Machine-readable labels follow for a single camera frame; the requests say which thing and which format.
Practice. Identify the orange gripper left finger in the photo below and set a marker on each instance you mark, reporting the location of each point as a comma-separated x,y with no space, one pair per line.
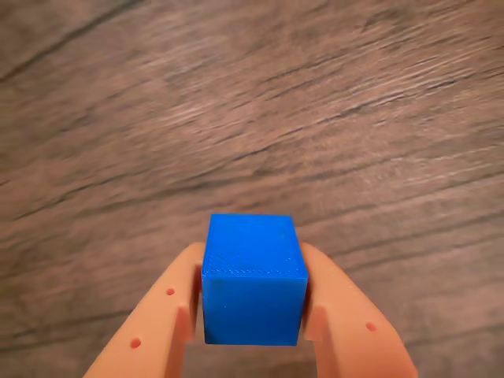
157,327

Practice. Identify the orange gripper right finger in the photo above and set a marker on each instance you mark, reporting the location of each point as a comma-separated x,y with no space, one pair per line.
350,327

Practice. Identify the blue cube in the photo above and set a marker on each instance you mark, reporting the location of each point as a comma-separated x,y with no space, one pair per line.
254,295

